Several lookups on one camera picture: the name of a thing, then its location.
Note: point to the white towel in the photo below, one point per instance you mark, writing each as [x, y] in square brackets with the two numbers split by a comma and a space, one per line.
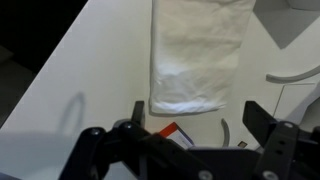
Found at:
[196, 53]

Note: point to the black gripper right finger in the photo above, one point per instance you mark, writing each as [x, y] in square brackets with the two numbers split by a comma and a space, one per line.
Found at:
[280, 150]

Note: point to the small black square chip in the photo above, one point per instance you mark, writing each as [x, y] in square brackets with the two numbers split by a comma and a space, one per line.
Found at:
[242, 144]

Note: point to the white monitor stand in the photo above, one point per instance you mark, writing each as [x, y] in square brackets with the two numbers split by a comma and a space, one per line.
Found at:
[293, 78]

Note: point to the red box with dark top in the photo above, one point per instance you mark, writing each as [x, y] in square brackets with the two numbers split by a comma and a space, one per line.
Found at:
[176, 135]

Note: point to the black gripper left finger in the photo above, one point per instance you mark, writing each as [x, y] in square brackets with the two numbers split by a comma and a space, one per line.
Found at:
[100, 150]

